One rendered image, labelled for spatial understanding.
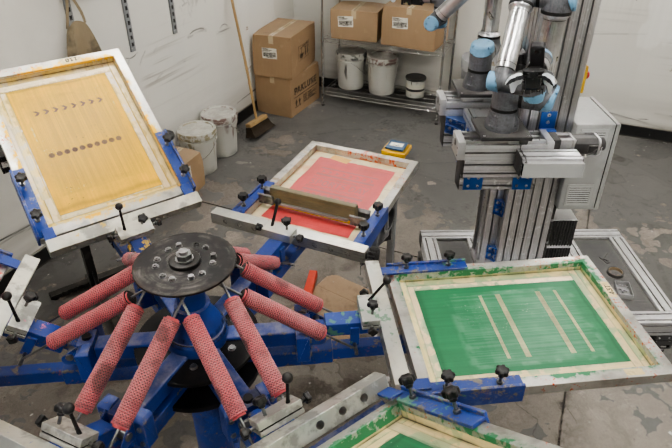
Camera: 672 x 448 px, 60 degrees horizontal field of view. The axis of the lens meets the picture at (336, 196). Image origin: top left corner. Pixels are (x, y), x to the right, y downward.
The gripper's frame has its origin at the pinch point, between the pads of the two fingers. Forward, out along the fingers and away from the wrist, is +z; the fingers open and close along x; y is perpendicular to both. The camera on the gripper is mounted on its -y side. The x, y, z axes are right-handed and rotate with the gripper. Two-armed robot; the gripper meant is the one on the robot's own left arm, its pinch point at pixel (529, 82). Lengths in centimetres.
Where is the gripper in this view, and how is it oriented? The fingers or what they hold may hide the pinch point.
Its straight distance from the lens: 204.8
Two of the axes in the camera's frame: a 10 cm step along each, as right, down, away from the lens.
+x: -9.1, -0.9, 4.1
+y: 1.3, 8.7, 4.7
